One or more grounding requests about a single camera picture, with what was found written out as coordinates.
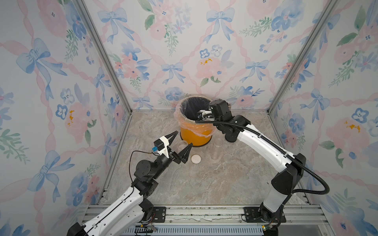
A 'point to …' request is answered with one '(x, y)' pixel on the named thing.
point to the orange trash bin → (197, 140)
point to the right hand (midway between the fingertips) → (216, 103)
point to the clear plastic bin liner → (185, 111)
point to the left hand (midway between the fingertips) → (184, 138)
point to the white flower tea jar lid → (196, 159)
